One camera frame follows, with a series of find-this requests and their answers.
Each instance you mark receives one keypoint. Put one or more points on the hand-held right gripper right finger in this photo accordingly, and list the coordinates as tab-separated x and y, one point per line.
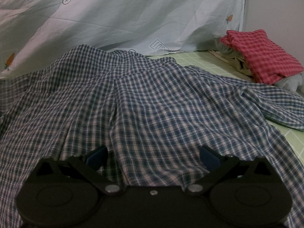
209	160

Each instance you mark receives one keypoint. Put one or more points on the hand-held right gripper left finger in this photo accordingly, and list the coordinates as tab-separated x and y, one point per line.
98	158

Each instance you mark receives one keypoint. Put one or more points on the carrot print bed sheet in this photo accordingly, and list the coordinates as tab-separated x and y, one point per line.
142	11

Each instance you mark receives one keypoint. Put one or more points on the red plaid folded garment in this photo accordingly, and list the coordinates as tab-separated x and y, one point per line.
266	54

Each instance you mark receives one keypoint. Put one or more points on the beige folded garment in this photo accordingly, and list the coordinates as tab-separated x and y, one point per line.
228	60

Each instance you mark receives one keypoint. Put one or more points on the grey garment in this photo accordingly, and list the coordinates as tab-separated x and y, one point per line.
289	82

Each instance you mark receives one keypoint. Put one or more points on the blue plaid shirt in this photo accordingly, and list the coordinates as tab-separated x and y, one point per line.
154	104

